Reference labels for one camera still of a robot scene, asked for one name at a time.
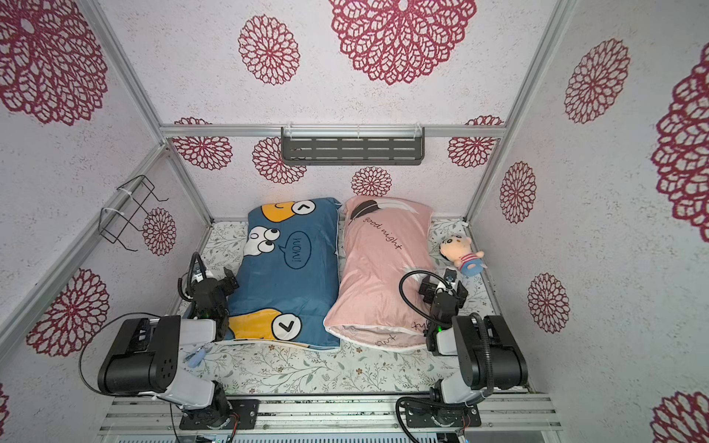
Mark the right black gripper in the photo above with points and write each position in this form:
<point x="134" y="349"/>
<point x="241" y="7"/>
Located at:
<point x="448" y="291"/>

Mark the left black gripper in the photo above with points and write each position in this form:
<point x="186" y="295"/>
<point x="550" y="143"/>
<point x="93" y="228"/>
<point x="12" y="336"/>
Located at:
<point x="229" y="282"/>

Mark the blue cartoon pillow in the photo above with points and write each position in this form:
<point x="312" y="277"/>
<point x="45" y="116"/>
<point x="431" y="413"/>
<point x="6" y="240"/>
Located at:
<point x="288" y="279"/>

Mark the pink good night pillow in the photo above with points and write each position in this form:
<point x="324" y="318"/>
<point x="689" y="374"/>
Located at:
<point x="384" y="239"/>

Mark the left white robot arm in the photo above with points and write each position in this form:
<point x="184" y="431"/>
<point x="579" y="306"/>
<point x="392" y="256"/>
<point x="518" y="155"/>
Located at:
<point x="144" y="358"/>

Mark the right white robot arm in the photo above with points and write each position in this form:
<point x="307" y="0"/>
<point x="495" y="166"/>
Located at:
<point x="488" y="356"/>

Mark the small plush doll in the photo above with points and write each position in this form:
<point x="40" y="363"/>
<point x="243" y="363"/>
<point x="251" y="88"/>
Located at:
<point x="459" y="251"/>

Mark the small blue clip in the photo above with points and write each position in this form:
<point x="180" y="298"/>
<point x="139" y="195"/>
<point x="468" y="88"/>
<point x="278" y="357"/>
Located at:
<point x="194" y="358"/>

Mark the floral bed sheet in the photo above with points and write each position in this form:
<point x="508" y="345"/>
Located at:
<point x="264" y="368"/>

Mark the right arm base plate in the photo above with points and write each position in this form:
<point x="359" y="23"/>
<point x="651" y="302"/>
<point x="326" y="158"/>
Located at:
<point x="419" y="414"/>

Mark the black wire wall rack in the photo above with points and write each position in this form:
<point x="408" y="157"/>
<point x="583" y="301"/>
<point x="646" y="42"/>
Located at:
<point x="114" y="221"/>

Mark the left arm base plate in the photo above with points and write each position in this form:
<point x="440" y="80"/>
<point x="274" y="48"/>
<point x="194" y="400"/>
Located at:
<point x="239" y="414"/>

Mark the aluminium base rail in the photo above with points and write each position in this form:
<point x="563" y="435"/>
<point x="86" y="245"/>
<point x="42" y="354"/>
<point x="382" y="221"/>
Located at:
<point x="373" y="414"/>

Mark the grey wall shelf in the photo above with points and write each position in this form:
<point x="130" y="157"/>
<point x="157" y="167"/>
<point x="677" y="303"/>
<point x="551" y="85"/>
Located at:
<point x="353" y="147"/>

